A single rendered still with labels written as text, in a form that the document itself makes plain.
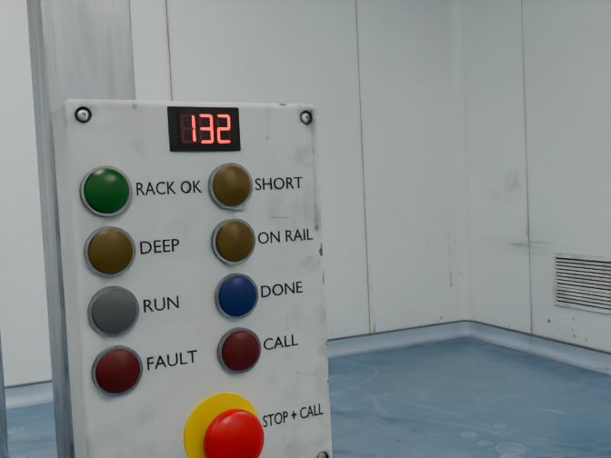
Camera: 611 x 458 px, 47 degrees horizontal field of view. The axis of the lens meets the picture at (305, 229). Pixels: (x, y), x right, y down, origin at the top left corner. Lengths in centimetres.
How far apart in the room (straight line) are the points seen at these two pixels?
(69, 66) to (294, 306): 22
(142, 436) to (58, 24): 27
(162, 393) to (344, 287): 389
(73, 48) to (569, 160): 370
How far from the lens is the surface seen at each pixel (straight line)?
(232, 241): 45
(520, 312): 445
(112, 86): 50
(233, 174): 45
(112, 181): 43
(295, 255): 48
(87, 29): 51
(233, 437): 45
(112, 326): 43
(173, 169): 44
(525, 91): 434
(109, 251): 43
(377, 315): 446
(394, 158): 448
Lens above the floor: 101
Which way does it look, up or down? 3 degrees down
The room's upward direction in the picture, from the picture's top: 3 degrees counter-clockwise
